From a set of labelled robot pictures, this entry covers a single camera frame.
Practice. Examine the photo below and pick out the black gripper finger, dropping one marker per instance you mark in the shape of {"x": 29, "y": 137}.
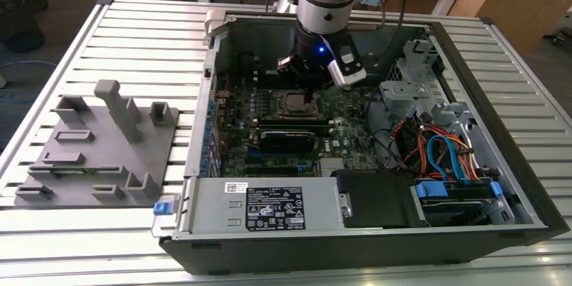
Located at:
{"x": 310, "y": 96}

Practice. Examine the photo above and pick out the silver CPU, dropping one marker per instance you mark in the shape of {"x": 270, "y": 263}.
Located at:
{"x": 293, "y": 103}

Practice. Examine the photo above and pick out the CPU socket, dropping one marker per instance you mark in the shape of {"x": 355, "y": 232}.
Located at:
{"x": 321, "y": 117}

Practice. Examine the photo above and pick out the black expansion slot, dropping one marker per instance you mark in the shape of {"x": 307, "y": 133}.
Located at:
{"x": 277, "y": 167}
{"x": 277, "y": 173}

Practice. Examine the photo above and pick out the black graphics card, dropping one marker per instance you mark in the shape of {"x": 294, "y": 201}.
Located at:
{"x": 289, "y": 142}

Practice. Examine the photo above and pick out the green motherboard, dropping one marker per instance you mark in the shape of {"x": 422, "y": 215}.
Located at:
{"x": 353, "y": 132}

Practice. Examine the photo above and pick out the silver heat sink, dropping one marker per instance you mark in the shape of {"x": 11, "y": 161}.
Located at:
{"x": 331, "y": 163}

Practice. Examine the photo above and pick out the grey metal drive cage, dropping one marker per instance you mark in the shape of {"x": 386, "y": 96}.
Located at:
{"x": 402, "y": 90}

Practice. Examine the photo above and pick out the black plastic air shroud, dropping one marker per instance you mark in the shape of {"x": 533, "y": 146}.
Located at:
{"x": 381, "y": 199}

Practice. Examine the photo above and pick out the blue disk carrier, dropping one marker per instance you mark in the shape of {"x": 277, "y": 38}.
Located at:
{"x": 431, "y": 194}

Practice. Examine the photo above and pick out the grey power supply unit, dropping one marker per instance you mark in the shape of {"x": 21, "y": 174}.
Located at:
{"x": 210, "y": 212}

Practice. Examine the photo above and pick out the black hard disk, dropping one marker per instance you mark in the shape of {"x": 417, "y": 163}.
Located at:
{"x": 451, "y": 212}

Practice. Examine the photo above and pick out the blue case latch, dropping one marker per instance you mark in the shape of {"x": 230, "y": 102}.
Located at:
{"x": 162, "y": 209}

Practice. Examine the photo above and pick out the black PC case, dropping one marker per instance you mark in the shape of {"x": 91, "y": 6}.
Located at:
{"x": 313, "y": 256}

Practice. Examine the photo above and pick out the grey parts rack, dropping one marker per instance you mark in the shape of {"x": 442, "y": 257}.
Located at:
{"x": 107, "y": 152}

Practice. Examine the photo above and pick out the green RAM stick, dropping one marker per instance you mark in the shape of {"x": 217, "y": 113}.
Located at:
{"x": 74, "y": 170}

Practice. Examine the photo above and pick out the wheeled chair base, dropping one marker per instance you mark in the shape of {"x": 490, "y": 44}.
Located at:
{"x": 561, "y": 36}

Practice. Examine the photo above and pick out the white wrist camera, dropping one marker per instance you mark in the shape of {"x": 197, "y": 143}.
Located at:
{"x": 351, "y": 73}

